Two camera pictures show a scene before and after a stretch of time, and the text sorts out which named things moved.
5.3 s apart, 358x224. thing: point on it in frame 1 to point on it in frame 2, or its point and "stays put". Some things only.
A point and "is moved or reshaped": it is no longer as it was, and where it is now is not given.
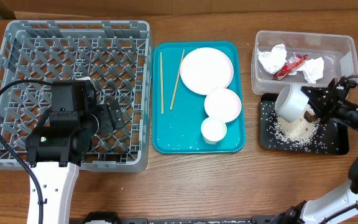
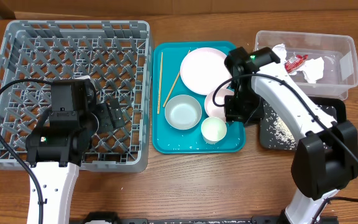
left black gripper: [115, 115] stays put
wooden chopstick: [177, 79] to [173, 86]
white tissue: [312, 69] stays put
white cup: [213, 129] stays put
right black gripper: [322, 97] to [231, 115]
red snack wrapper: [293, 64] stays put
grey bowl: [291, 102] is moved or reshaped
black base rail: [112, 218] stays put
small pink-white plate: [222, 103] stays put
